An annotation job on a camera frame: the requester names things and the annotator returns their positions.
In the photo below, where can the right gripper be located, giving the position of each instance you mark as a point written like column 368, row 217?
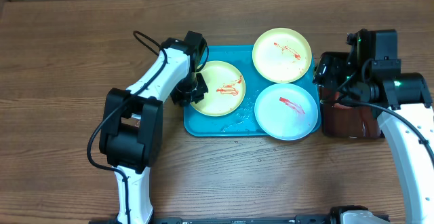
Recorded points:
column 325, row 74

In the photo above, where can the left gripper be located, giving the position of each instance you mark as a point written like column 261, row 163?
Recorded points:
column 199, row 94

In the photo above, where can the yellow-green plate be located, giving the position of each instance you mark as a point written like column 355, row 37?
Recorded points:
column 226, row 89
column 282, row 55

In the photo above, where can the light blue plate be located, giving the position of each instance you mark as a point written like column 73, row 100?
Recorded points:
column 286, row 111

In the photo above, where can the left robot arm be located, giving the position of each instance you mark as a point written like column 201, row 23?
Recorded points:
column 131, row 129

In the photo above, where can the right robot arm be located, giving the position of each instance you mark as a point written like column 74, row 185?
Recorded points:
column 368, row 85

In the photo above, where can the dark brown black tray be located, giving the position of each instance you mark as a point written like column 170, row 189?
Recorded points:
column 344, row 121

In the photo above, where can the teal plastic tray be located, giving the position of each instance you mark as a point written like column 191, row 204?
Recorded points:
column 242, row 121

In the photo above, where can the yellow-green plate top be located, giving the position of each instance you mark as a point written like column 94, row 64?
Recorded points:
column 282, row 55

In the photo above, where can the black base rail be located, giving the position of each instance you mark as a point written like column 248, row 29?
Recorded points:
column 302, row 218

